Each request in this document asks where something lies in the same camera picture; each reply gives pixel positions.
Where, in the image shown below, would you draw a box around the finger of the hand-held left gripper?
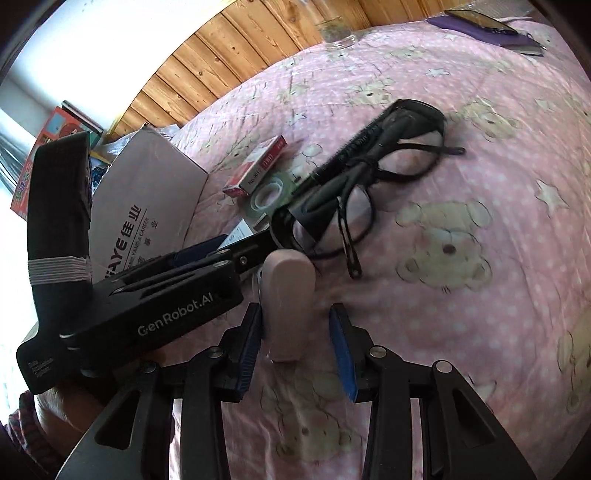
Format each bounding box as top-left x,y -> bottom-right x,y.
137,234 -> 230,274
112,228 -> 281,296

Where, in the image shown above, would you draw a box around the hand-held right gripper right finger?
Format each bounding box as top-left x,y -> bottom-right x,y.
328,302 -> 536,480

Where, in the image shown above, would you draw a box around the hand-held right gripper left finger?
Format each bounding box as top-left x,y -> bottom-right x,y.
58,302 -> 265,480

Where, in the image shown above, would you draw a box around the pink stapler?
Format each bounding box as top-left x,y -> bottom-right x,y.
257,248 -> 317,363

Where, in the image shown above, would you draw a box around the white cardboard box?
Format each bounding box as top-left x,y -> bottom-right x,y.
88,127 -> 211,283

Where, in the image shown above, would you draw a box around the black eyeglasses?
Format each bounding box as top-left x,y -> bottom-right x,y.
270,99 -> 467,280

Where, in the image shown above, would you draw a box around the white charger plug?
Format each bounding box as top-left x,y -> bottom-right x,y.
225,219 -> 272,246

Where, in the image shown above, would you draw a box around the blue robot toy box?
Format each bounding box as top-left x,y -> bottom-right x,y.
90,147 -> 122,197

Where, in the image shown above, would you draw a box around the green tape roll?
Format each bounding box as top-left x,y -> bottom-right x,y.
244,169 -> 297,219

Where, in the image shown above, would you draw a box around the small red box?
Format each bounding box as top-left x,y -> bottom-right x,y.
222,135 -> 288,199

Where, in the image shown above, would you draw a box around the red toy box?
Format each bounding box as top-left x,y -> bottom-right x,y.
10,100 -> 105,223

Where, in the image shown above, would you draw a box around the pink bear-print blanket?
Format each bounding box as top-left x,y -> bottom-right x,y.
161,16 -> 591,480

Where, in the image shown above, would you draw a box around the black pen-shaped tool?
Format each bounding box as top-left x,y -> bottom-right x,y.
290,102 -> 446,222

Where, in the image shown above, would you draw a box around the wooden headboard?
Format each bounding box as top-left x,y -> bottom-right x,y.
112,0 -> 481,139

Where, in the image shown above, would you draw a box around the glass bottle grey lid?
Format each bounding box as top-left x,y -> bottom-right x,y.
318,0 -> 360,51

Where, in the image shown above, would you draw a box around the purple notebook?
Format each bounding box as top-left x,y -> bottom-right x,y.
426,14 -> 546,58

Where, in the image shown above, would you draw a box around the black smartphone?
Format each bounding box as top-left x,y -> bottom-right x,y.
443,8 -> 519,36

